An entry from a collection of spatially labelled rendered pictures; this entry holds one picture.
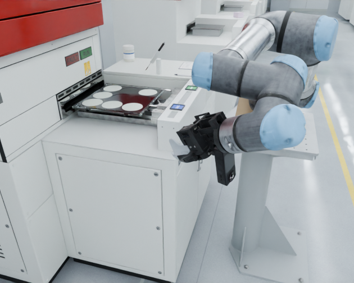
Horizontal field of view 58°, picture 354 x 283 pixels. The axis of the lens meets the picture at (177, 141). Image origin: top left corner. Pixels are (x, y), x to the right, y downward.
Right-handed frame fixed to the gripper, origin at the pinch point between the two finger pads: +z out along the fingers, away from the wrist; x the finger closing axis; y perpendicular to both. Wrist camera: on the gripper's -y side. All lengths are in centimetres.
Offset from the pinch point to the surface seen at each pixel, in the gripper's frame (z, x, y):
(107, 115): 81, -25, 12
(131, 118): 71, -31, 5
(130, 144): 58, -16, -2
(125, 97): 81, -40, 14
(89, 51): 93, -43, 44
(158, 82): 83, -63, 10
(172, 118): 37.8, -28.8, -0.5
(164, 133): 41.1, -23.7, -4.1
